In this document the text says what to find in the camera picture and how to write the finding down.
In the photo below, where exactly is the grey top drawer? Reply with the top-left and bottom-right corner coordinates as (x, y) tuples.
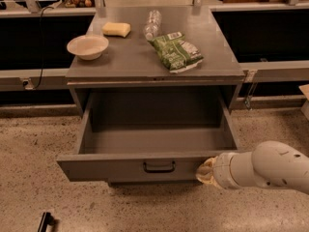
(57, 87), (241, 184)

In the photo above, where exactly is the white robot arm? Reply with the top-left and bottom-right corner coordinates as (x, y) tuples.
(196, 141), (309, 194)

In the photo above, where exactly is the hanging metal hook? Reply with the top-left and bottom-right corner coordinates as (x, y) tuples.
(244, 70), (258, 110)

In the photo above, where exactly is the green chip bag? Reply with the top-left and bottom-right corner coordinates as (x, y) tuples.
(149, 32), (204, 73)

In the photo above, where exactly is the grey metal cabinet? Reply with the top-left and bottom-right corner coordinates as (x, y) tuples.
(66, 6), (244, 113)

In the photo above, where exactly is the clear plastic water bottle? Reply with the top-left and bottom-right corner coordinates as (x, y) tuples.
(144, 10), (162, 41)

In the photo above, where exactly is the black object on floor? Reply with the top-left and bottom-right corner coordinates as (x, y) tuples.
(38, 212), (54, 232)

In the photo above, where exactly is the yellow sponge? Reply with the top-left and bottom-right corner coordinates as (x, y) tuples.
(101, 22), (131, 38)

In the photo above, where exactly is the white bowl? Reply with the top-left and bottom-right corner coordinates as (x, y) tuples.
(67, 35), (109, 60)

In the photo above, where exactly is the black drawer handle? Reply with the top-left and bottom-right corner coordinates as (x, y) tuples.
(143, 161), (176, 174)

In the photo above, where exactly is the black power cable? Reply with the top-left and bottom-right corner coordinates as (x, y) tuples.
(22, 5), (56, 91)

